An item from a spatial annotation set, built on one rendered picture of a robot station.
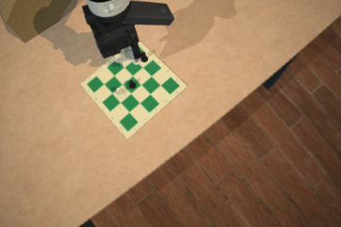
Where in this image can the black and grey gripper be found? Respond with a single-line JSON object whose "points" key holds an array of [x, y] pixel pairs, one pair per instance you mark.
{"points": [[114, 37]]}

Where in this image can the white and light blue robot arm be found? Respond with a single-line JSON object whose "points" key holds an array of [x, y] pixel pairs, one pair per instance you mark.
{"points": [[149, 13]]}

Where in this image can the green and white chessboard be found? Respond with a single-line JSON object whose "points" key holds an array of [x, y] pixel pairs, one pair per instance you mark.
{"points": [[156, 86]]}

